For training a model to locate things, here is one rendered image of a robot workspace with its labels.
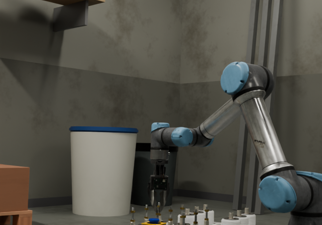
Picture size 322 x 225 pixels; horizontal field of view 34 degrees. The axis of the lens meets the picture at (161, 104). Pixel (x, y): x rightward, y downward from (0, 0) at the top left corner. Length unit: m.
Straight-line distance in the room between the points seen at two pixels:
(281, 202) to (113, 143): 2.79
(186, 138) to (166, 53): 4.10
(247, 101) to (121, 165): 2.70
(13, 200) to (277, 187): 2.28
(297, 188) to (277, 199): 0.08
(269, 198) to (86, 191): 2.84
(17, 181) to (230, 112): 1.96
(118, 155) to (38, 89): 1.06
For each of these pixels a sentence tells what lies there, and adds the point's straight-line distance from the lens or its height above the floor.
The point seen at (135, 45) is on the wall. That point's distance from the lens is 5.80.
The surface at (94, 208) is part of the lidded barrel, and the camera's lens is 4.44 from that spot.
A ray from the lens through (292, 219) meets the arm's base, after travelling 1.89.
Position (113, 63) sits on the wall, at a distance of 5.55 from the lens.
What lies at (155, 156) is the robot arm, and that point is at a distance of 2.16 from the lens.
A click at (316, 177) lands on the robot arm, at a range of 1.85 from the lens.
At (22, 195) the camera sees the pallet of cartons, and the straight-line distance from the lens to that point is 3.70.
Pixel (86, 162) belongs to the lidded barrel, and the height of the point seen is 0.44.
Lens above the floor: 0.62
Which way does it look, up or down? 4 degrees up
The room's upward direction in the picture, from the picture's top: 2 degrees clockwise
